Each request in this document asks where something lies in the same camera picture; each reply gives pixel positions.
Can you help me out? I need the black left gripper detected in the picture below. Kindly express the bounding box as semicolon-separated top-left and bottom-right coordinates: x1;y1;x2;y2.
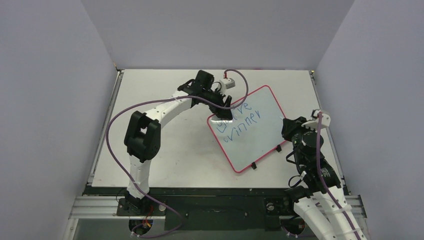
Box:
202;87;233;120

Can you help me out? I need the pink framed whiteboard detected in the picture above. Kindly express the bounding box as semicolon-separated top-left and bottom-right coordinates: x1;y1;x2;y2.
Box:
206;85;285;173

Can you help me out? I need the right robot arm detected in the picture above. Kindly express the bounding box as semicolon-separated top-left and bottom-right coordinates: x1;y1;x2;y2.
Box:
281;109;367;240

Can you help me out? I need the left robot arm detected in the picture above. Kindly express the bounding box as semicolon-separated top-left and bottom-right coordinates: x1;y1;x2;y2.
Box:
124;70;236;215

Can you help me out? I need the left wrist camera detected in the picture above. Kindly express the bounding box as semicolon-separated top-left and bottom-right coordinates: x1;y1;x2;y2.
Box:
218;78;236;92

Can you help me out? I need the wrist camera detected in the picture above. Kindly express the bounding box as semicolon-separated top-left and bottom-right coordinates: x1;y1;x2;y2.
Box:
218;78;236;92
301;109;331;131

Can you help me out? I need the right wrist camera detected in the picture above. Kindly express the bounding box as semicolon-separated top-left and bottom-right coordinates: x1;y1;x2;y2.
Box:
301;109;331;131

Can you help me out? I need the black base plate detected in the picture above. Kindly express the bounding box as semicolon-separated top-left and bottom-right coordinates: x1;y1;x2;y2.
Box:
83;186;312;234

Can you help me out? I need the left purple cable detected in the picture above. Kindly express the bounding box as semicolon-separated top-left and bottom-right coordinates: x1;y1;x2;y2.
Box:
104;69;250;239

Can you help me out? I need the aluminium frame rail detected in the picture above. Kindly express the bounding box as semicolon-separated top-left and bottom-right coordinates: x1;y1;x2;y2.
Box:
69;196;145;220

